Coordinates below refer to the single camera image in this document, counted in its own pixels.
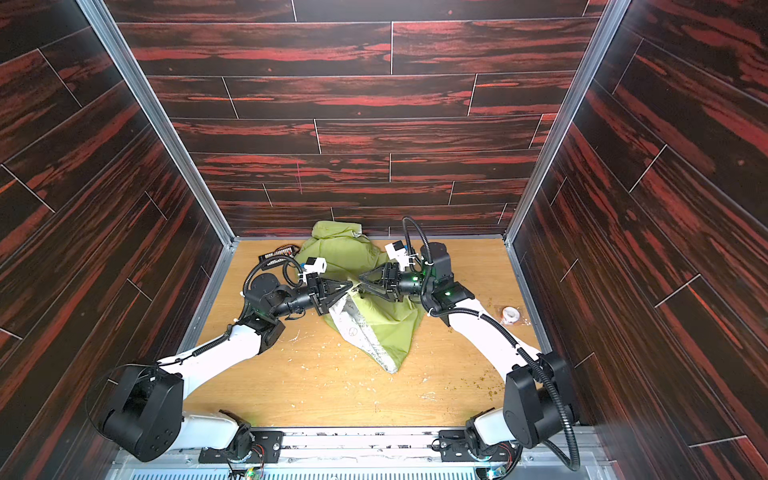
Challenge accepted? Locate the aluminium front rail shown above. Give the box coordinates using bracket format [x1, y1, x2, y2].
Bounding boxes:
[107, 427, 618, 479]

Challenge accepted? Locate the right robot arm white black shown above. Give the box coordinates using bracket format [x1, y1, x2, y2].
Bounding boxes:
[359, 262, 581, 479]

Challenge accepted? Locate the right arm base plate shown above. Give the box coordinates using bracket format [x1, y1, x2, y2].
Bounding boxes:
[430, 429, 517, 462]

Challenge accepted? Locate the green jacket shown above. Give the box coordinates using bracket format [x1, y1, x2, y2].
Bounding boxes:
[296, 221, 425, 374]

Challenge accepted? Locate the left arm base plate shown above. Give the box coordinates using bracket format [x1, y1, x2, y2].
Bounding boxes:
[198, 429, 285, 464]

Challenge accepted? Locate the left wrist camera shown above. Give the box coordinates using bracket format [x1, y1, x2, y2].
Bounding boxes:
[300, 257, 327, 283]

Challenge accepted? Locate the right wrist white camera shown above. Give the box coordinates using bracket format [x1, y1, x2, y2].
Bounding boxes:
[385, 216, 453, 279]

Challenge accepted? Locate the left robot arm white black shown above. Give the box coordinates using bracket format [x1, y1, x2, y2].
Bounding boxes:
[89, 273, 353, 462]

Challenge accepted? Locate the white tape roll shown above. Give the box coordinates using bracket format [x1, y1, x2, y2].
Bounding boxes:
[502, 306, 521, 325]

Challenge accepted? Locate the black battery pack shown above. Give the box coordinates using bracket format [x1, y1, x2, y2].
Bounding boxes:
[258, 244, 300, 270]

